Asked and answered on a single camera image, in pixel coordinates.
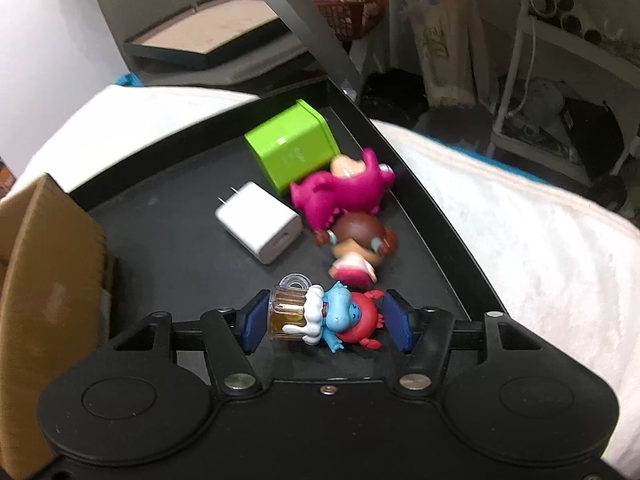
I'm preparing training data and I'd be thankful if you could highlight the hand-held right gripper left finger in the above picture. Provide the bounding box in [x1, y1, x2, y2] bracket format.
[105, 289, 272, 396]

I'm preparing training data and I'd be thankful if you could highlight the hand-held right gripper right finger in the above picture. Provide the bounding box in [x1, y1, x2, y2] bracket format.
[381, 289, 547, 397]

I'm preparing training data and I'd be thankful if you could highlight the blue figurine with beer mug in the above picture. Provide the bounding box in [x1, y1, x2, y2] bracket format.
[268, 274, 386, 356]

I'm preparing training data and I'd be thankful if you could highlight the white charger plug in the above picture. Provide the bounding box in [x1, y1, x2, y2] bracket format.
[215, 182, 302, 265]

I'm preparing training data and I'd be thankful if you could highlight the brown-haired doll figurine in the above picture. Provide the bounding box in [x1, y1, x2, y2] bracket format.
[314, 212, 400, 288]

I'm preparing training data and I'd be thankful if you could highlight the black tray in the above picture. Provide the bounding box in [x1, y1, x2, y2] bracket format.
[65, 74, 508, 381]

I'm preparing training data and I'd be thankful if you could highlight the pink dinosaur figurine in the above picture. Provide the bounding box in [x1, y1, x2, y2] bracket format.
[289, 147, 397, 233]

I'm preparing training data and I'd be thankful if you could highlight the cardboard box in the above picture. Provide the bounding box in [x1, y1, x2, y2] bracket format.
[0, 172, 118, 480]

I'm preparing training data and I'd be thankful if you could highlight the clear plastic bag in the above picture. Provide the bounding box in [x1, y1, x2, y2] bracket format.
[400, 0, 493, 108]

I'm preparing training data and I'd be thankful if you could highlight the grey metal bar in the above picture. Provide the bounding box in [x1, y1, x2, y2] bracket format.
[222, 0, 363, 101]

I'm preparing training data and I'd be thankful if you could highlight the red basket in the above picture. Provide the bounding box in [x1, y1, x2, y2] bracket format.
[312, 0, 391, 41]

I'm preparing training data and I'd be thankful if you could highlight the white rack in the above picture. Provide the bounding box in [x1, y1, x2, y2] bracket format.
[487, 0, 640, 186]

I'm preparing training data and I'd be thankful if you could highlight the black picture frame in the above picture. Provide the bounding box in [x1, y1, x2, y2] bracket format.
[122, 0, 301, 71]

